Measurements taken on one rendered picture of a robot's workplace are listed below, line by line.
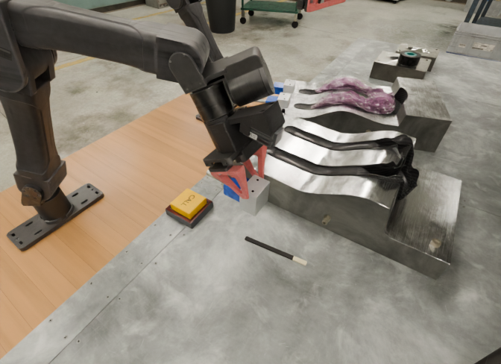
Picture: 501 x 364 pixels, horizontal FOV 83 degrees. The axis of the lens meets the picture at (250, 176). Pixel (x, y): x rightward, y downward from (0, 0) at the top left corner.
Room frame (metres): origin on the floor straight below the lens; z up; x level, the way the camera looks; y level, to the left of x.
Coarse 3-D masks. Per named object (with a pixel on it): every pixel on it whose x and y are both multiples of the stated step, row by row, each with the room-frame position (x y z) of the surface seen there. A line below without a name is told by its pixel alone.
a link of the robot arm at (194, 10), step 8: (184, 0) 0.94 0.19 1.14; (192, 0) 0.97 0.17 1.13; (200, 0) 0.98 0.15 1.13; (184, 8) 0.94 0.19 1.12; (192, 8) 0.94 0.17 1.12; (200, 8) 0.96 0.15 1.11; (184, 16) 0.94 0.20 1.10; (192, 16) 0.93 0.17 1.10; (200, 16) 0.95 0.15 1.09; (192, 24) 0.93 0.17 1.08; (200, 24) 0.93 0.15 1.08; (208, 32) 0.94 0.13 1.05; (208, 40) 0.92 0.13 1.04; (216, 48) 0.93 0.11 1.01; (216, 56) 0.91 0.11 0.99
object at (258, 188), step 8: (256, 176) 0.39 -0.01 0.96; (224, 184) 0.38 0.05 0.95; (248, 184) 0.37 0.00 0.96; (256, 184) 0.37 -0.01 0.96; (264, 184) 0.37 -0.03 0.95; (224, 192) 0.38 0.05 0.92; (232, 192) 0.37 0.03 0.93; (248, 192) 0.35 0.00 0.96; (256, 192) 0.35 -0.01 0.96; (264, 192) 0.36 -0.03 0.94; (240, 200) 0.36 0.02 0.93; (248, 200) 0.35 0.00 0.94; (256, 200) 0.34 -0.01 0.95; (264, 200) 0.37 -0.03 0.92; (240, 208) 0.36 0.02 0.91; (248, 208) 0.35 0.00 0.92; (256, 208) 0.34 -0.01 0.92
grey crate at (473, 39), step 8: (464, 24) 3.45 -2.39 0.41; (472, 24) 3.42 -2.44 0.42; (456, 32) 3.17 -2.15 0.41; (464, 32) 3.13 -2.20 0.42; (472, 32) 3.39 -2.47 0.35; (480, 32) 3.35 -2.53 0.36; (488, 32) 3.31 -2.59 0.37; (496, 32) 3.27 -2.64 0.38; (456, 40) 3.16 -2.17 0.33; (464, 40) 3.11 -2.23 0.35; (472, 40) 3.08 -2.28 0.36; (480, 40) 3.04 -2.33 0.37; (488, 40) 2.99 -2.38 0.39; (496, 40) 2.96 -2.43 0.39; (448, 48) 3.17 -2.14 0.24; (456, 48) 3.14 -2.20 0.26; (464, 48) 3.09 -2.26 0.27; (472, 48) 3.05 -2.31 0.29; (480, 48) 3.02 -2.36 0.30; (488, 48) 2.98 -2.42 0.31; (496, 48) 2.95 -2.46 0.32; (480, 56) 3.00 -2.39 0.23; (488, 56) 2.96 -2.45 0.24; (496, 56) 2.93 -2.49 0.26
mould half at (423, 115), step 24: (312, 96) 0.90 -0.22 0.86; (408, 96) 0.80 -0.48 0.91; (432, 96) 0.80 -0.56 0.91; (312, 120) 0.76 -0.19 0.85; (336, 120) 0.74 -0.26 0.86; (360, 120) 0.73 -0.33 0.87; (384, 120) 0.73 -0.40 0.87; (408, 120) 0.69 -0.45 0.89; (432, 120) 0.68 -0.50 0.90; (432, 144) 0.67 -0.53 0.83
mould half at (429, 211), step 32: (320, 128) 0.66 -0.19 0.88; (256, 160) 0.52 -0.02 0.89; (320, 160) 0.53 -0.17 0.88; (352, 160) 0.49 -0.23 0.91; (384, 160) 0.47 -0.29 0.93; (288, 192) 0.44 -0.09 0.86; (320, 192) 0.41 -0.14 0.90; (352, 192) 0.38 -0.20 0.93; (384, 192) 0.37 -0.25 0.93; (416, 192) 0.44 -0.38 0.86; (448, 192) 0.44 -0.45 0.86; (320, 224) 0.39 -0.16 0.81; (352, 224) 0.36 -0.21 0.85; (384, 224) 0.33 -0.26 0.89; (416, 224) 0.35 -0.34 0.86; (448, 224) 0.35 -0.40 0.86; (416, 256) 0.29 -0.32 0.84; (448, 256) 0.28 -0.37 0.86
